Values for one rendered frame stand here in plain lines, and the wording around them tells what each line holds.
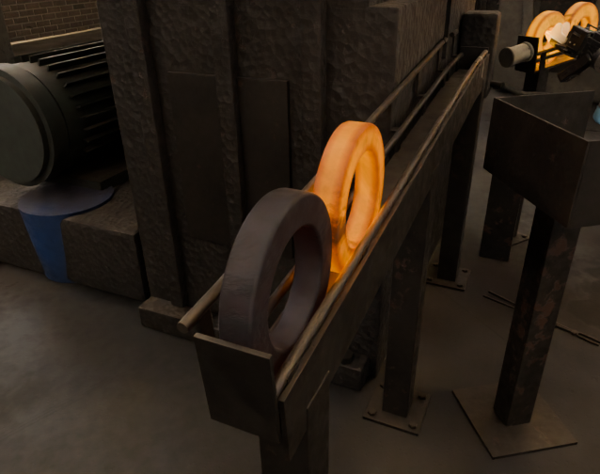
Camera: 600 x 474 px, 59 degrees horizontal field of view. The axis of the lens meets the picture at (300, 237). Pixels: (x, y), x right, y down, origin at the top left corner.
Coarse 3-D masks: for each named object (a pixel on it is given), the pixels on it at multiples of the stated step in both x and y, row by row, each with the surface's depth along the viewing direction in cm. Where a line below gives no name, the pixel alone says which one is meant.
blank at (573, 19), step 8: (576, 8) 166; (584, 8) 167; (592, 8) 169; (568, 16) 167; (576, 16) 167; (584, 16) 168; (592, 16) 171; (576, 24) 168; (584, 24) 173; (592, 24) 172
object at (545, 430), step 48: (528, 96) 97; (576, 96) 99; (528, 144) 87; (576, 144) 76; (528, 192) 89; (576, 192) 77; (576, 240) 98; (528, 288) 105; (528, 336) 107; (528, 384) 114; (480, 432) 118; (528, 432) 118
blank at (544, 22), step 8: (544, 16) 160; (552, 16) 161; (560, 16) 163; (536, 24) 160; (544, 24) 161; (552, 24) 162; (528, 32) 162; (536, 32) 160; (544, 32) 162; (544, 48) 168
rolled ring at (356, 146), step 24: (336, 144) 58; (360, 144) 60; (336, 168) 57; (360, 168) 70; (384, 168) 72; (336, 192) 57; (360, 192) 71; (336, 216) 57; (360, 216) 71; (336, 240) 58; (360, 240) 69; (336, 264) 61
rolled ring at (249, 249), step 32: (288, 192) 48; (256, 224) 45; (288, 224) 46; (320, 224) 53; (256, 256) 43; (320, 256) 56; (224, 288) 43; (256, 288) 43; (320, 288) 57; (224, 320) 44; (256, 320) 44; (288, 320) 56; (288, 352) 52
